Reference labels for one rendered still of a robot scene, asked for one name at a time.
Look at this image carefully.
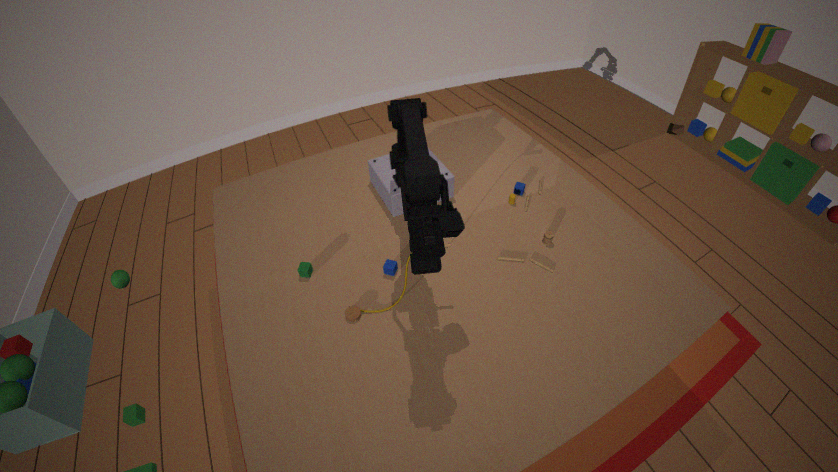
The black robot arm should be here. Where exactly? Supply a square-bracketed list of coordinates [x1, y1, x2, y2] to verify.
[387, 98, 465, 261]

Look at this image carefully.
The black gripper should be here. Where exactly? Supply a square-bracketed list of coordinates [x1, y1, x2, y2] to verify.
[407, 221, 442, 275]

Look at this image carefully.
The small green block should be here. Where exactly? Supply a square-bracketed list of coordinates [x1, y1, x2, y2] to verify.
[297, 262, 313, 277]

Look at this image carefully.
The round wooden button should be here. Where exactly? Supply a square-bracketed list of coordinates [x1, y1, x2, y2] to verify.
[345, 306, 361, 321]

